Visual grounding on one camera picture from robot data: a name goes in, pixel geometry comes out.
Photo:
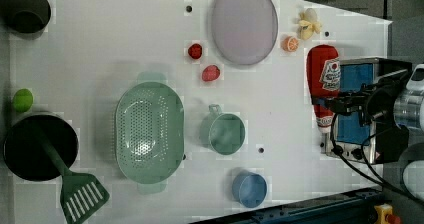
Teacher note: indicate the green measuring cup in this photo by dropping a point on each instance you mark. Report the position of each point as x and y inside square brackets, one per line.
[222, 132]

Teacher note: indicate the grey round plate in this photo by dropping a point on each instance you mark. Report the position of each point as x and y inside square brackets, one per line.
[244, 31]

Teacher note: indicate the pink red strawberry toy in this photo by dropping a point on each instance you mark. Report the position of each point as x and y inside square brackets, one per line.
[210, 73]

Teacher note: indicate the orange slice toy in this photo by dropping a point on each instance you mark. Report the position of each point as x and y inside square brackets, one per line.
[290, 44]

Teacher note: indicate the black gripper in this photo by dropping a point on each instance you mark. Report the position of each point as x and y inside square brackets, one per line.
[373, 102]

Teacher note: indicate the green slotted spatula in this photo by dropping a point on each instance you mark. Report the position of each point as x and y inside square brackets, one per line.
[82, 194]

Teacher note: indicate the black cup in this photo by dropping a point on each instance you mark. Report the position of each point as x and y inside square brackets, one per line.
[25, 16]

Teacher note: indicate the black pot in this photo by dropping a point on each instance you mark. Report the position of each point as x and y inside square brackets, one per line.
[24, 154]

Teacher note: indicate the yellow red button box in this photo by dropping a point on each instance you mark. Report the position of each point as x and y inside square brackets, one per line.
[385, 215]

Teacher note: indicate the blue metal frame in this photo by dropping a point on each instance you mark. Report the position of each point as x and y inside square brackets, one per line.
[353, 207]

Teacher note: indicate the green ball toy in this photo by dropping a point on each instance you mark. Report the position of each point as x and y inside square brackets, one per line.
[22, 100]

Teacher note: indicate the peeled banana toy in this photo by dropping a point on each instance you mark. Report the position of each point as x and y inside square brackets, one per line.
[309, 24]

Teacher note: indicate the red plush ketchup bottle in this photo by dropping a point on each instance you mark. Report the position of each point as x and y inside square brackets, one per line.
[323, 78]

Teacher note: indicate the green perforated strainer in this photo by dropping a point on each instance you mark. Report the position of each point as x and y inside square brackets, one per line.
[149, 133]

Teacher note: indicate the blue cup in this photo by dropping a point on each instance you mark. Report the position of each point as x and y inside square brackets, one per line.
[249, 189]

